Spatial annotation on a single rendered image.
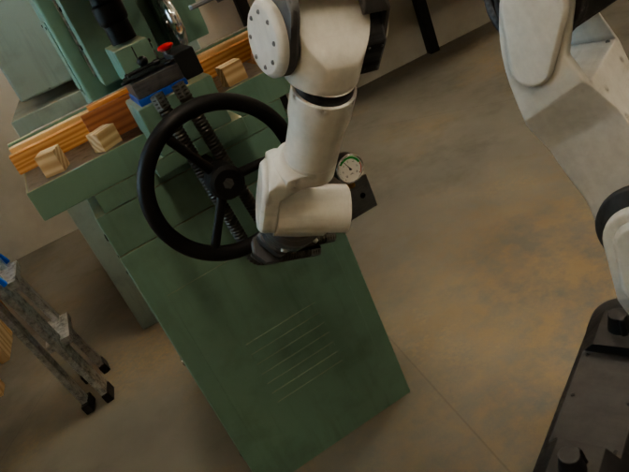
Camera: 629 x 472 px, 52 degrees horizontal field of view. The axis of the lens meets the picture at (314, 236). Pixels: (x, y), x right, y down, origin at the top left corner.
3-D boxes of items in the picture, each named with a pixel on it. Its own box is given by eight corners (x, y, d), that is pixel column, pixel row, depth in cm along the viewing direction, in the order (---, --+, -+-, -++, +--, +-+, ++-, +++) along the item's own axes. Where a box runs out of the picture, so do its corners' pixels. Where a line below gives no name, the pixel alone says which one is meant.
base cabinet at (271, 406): (263, 494, 156) (116, 260, 124) (199, 376, 206) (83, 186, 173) (413, 391, 167) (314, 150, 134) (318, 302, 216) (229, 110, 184)
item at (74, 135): (21, 175, 127) (8, 157, 125) (20, 172, 129) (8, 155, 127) (307, 30, 142) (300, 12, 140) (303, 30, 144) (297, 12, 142)
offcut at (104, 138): (112, 141, 122) (102, 124, 121) (123, 140, 120) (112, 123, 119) (95, 153, 120) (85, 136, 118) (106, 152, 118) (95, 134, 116)
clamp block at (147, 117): (160, 158, 112) (135, 111, 108) (145, 144, 124) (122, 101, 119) (234, 120, 115) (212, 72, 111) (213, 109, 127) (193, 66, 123)
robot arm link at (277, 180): (324, 243, 87) (341, 173, 76) (256, 243, 85) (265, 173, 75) (318, 205, 91) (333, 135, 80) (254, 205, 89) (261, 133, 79)
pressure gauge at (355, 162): (345, 197, 133) (332, 163, 130) (338, 192, 137) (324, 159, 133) (371, 183, 135) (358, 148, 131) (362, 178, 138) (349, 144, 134)
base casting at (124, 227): (117, 258, 124) (93, 219, 120) (84, 186, 173) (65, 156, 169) (314, 150, 134) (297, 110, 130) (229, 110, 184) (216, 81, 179)
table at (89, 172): (46, 239, 108) (25, 209, 105) (37, 193, 134) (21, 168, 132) (346, 79, 122) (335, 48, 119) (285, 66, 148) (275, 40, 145)
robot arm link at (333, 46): (365, 161, 78) (405, 23, 63) (290, 185, 74) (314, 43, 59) (323, 106, 83) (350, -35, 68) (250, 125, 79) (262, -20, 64)
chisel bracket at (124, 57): (135, 93, 127) (113, 51, 123) (124, 85, 139) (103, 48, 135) (168, 76, 129) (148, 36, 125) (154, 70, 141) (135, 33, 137)
